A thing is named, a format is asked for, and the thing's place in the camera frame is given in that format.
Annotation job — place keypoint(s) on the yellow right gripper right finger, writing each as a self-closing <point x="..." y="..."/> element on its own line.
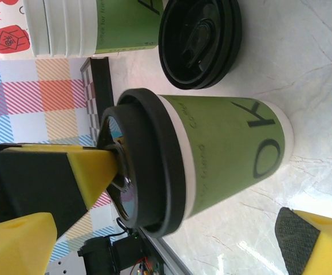
<point x="312" y="246"/>

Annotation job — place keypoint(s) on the black plastic cup lid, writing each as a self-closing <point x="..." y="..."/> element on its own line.
<point x="194" y="43"/>
<point x="238" y="31"/>
<point x="154" y="160"/>

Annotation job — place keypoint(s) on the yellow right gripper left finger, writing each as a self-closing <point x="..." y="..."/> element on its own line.
<point x="14" y="246"/>

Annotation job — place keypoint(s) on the black and grey chessboard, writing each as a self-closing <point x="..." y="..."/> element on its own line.
<point x="101" y="86"/>

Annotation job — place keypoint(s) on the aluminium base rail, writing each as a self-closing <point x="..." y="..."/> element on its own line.
<point x="171" y="257"/>

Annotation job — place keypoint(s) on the white paper bag red print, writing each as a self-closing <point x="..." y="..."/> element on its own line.
<point x="8" y="37"/>

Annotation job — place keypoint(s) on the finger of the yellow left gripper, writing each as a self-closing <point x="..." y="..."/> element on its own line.
<point x="40" y="149"/>
<point x="40" y="186"/>

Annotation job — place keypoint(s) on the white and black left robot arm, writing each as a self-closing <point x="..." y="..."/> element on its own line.
<point x="103" y="252"/>

